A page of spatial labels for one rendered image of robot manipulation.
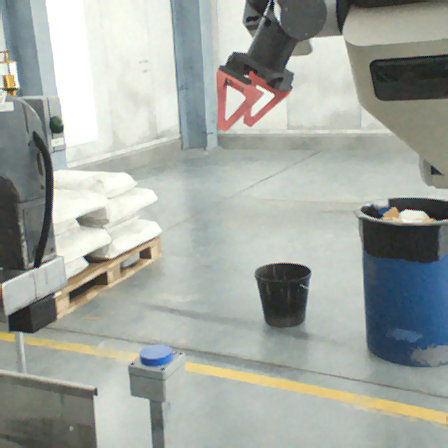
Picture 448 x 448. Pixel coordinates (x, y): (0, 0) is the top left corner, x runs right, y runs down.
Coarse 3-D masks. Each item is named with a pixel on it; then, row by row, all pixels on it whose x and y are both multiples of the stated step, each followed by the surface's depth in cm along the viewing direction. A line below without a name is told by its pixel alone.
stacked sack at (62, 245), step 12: (84, 228) 410; (96, 228) 410; (60, 240) 385; (72, 240) 385; (84, 240) 390; (96, 240) 398; (108, 240) 410; (60, 252) 369; (72, 252) 378; (84, 252) 387
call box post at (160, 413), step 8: (152, 408) 126; (160, 408) 125; (168, 408) 127; (152, 416) 126; (160, 416) 125; (168, 416) 127; (152, 424) 127; (160, 424) 126; (168, 424) 127; (152, 432) 127; (160, 432) 126; (168, 432) 127; (152, 440) 127; (160, 440) 126; (168, 440) 127
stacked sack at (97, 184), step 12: (60, 180) 442; (72, 180) 438; (84, 180) 434; (96, 180) 433; (108, 180) 433; (120, 180) 443; (132, 180) 455; (96, 192) 424; (108, 192) 425; (120, 192) 440
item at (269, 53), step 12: (264, 24) 90; (276, 24) 89; (264, 36) 90; (276, 36) 89; (288, 36) 89; (252, 48) 91; (264, 48) 90; (276, 48) 90; (288, 48) 90; (240, 60) 89; (252, 60) 90; (264, 60) 90; (276, 60) 90; (288, 60) 92; (264, 72) 88; (276, 72) 90; (288, 72) 95
